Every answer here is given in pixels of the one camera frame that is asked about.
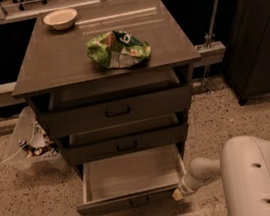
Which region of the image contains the grey bottom drawer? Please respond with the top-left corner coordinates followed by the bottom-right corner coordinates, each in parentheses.
top-left (76, 144), bottom-right (186, 216)

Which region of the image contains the grey drawer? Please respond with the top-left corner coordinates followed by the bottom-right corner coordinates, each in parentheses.
top-left (38, 70), bottom-right (191, 138)
top-left (62, 113), bottom-right (188, 166)
top-left (76, 144), bottom-right (186, 216)

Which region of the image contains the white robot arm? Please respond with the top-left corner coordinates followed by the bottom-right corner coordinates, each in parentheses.
top-left (172, 136), bottom-right (270, 216)

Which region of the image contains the grey middle drawer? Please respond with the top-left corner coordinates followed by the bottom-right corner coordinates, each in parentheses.
top-left (62, 113), bottom-right (188, 166)

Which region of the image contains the grey top drawer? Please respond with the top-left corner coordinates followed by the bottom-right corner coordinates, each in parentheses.
top-left (38, 70), bottom-right (191, 138)

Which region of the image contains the grey drawer cabinet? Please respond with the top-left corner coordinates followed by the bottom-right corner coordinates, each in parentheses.
top-left (0, 0), bottom-right (217, 188)

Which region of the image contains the metal stand pole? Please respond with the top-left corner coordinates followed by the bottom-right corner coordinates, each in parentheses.
top-left (198, 0), bottom-right (219, 93)

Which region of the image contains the clear plastic storage bin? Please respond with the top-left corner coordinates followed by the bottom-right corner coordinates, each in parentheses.
top-left (4, 107), bottom-right (68, 176)

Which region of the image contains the dark cabinet right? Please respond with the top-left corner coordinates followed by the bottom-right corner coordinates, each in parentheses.
top-left (224, 0), bottom-right (270, 105)

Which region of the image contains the green crumpled chip bag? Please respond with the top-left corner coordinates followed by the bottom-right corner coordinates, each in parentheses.
top-left (86, 30), bottom-right (152, 69)

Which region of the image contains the white bowl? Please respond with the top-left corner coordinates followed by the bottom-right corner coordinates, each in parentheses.
top-left (43, 8), bottom-right (78, 31)

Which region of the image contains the white cable on floor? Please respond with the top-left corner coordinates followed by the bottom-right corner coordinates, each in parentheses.
top-left (0, 122), bottom-right (45, 172)

